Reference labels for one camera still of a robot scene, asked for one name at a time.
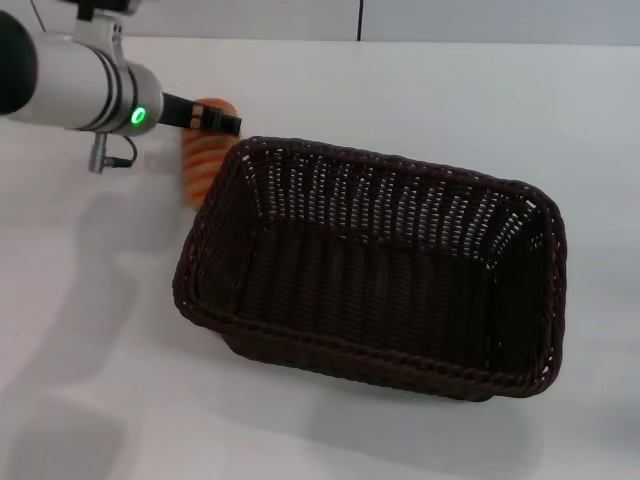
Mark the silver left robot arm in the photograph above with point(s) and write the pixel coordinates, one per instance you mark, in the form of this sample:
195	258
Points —
65	85

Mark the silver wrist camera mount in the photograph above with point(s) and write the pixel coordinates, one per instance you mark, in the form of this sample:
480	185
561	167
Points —
100	30

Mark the black wall seam strip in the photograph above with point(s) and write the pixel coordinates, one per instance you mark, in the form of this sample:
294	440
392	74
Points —
360	20

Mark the dark brown woven basket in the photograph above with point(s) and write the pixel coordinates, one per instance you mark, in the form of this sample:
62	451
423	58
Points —
380	280

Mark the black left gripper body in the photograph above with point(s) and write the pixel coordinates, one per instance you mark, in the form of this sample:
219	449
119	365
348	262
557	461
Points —
176	111

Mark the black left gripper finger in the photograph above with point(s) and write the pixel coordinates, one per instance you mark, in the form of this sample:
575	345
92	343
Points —
222	122

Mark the orange ridged bread loaf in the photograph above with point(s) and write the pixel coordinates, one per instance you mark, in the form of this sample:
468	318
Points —
200	165

